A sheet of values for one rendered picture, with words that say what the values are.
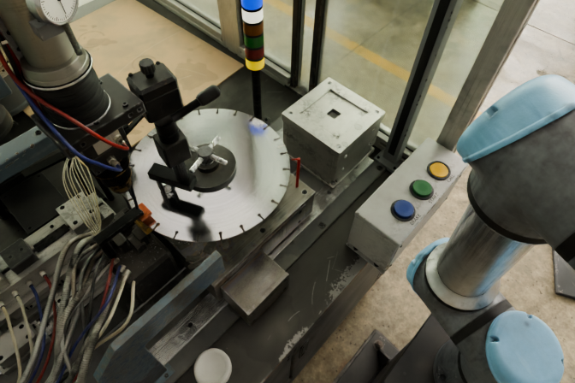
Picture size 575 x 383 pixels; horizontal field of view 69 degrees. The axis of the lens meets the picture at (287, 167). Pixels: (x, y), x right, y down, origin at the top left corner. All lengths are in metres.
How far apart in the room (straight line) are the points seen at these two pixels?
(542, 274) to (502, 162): 1.67
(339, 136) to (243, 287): 0.40
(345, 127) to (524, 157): 0.64
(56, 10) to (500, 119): 0.42
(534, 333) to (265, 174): 0.52
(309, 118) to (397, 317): 1.00
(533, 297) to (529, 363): 1.25
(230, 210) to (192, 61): 0.72
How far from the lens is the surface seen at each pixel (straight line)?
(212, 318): 0.92
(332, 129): 0.99
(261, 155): 0.87
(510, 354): 0.75
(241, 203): 0.80
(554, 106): 0.42
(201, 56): 1.42
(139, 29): 1.58
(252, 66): 1.01
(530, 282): 2.03
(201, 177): 0.83
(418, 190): 0.91
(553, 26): 3.40
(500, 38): 0.85
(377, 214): 0.87
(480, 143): 0.42
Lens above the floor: 1.63
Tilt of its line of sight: 54 degrees down
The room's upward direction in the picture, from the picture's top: 2 degrees clockwise
